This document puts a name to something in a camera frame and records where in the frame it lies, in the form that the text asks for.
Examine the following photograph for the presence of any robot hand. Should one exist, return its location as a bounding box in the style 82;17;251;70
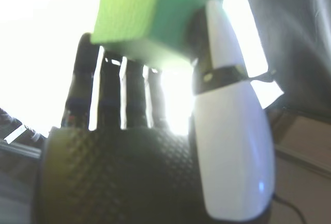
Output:
33;0;276;224

